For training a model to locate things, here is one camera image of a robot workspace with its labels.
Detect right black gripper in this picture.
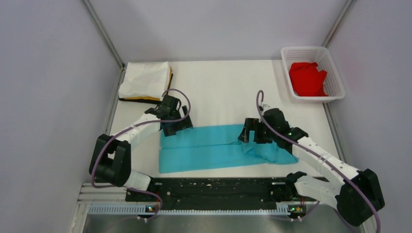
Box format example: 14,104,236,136
238,117,277,144

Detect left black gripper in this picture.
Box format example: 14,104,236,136
163,105,193,136

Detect teal t shirt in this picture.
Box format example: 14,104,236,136
158,124,299,173

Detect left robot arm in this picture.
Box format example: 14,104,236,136
89,95,193,201

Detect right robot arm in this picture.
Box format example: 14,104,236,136
238,107,385,227

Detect folded white t shirt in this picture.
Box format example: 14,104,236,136
119,62,172,99

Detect red t shirt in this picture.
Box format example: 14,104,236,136
289,62,327,97

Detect white plastic basket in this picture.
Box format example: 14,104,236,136
281,46,345,103

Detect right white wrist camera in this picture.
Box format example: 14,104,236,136
260,104,271,112

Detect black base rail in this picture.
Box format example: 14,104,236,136
125,178,312,211

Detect white slotted cable duct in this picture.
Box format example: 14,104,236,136
88,203,305,216

